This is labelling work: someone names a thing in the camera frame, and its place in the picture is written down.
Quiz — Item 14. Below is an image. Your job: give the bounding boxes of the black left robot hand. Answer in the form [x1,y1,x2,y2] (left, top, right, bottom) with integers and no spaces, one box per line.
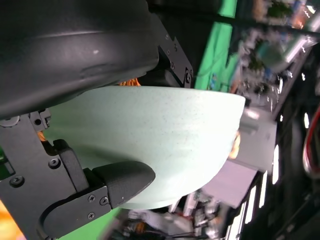
[0,0,195,240]

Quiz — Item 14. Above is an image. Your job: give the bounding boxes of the pale green bowl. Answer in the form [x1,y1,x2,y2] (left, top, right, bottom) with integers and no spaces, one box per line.
[43,85,246,210]

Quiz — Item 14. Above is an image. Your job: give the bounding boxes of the pale orange bread model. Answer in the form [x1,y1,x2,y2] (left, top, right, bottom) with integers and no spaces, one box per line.
[229,131,242,160]

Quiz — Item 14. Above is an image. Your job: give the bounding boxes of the grey box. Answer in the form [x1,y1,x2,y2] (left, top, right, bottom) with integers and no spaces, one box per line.
[237,109,278,173]

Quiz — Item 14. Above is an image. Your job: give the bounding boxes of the orange wicker basket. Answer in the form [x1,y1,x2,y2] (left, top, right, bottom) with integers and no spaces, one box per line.
[0,77,141,240]

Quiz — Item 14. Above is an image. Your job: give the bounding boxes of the green backdrop cloth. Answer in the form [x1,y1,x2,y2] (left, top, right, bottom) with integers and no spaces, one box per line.
[194,21,241,95]

